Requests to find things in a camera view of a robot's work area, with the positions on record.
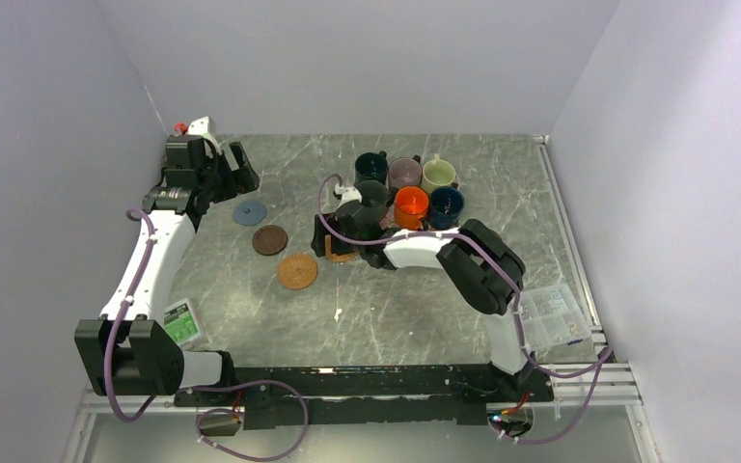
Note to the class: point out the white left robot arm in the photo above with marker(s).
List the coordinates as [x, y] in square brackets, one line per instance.
[126, 350]

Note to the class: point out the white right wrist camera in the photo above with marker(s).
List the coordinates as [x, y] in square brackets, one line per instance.
[346, 193]

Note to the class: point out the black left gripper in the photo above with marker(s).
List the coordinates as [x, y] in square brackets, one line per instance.
[244, 178]

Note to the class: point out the dark green mug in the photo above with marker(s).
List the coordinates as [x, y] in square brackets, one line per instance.
[371, 166]

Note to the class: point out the grey green mug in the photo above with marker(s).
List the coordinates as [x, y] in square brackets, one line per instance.
[375, 190]

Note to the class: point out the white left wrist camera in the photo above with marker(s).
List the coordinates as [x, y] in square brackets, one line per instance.
[204, 127]

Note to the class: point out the blue round coaster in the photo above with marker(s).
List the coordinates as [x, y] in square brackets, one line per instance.
[249, 213]

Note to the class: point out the mauve grey mug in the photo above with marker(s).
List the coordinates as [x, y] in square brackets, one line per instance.
[405, 171]

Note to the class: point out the navy blue mug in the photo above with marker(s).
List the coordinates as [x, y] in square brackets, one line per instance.
[445, 206]

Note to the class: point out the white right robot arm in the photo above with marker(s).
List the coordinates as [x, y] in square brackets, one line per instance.
[483, 269]

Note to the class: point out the floral serving tray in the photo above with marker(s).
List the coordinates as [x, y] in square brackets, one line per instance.
[388, 222]

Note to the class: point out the pale green mug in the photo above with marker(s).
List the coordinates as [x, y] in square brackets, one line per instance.
[437, 172]

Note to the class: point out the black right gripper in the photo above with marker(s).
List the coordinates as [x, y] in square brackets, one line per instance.
[319, 231]

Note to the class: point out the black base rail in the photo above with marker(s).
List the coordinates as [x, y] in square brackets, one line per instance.
[462, 393]

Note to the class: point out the orange mug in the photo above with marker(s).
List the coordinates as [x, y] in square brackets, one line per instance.
[411, 204]

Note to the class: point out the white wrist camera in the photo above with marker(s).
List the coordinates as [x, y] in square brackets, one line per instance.
[204, 127]
[346, 193]

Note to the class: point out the green label tag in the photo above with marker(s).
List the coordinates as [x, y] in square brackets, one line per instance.
[181, 324]

